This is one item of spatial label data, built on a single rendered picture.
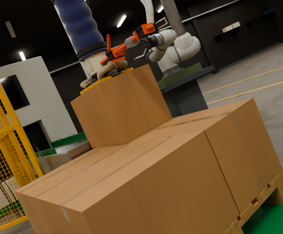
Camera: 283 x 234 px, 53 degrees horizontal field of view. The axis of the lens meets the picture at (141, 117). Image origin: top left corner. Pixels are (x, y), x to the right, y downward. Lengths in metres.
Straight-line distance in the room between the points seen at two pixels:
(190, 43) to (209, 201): 1.59
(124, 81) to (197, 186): 0.89
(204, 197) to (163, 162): 0.24
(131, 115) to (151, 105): 0.17
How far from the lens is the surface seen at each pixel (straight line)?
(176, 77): 2.39
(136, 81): 1.82
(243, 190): 1.36
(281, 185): 1.59
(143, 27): 1.52
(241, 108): 1.41
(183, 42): 2.49
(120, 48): 1.74
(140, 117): 1.78
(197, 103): 2.48
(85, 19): 2.04
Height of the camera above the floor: 0.80
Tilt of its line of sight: 5 degrees down
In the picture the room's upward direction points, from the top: 24 degrees counter-clockwise
